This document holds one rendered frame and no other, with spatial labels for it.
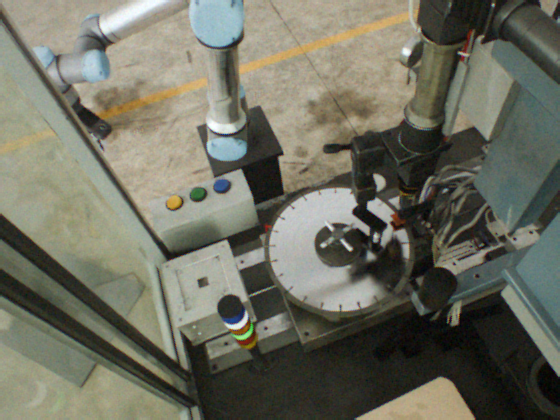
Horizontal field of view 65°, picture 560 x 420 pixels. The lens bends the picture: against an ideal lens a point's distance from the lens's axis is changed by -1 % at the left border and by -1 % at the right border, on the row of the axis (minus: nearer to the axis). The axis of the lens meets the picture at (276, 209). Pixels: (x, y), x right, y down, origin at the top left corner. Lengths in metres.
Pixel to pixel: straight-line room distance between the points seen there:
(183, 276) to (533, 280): 0.79
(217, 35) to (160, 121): 1.85
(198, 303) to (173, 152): 1.65
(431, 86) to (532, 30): 0.23
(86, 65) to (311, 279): 0.75
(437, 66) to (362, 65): 2.26
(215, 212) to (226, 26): 0.49
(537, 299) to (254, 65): 2.63
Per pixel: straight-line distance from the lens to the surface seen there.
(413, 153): 0.85
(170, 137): 2.74
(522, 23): 0.57
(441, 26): 0.67
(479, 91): 0.73
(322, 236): 1.06
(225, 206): 1.22
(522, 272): 0.65
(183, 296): 1.12
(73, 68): 1.24
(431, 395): 1.17
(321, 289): 1.01
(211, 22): 1.03
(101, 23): 1.30
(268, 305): 1.22
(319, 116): 2.65
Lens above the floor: 1.88
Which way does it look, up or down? 56 degrees down
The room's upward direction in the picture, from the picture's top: 11 degrees counter-clockwise
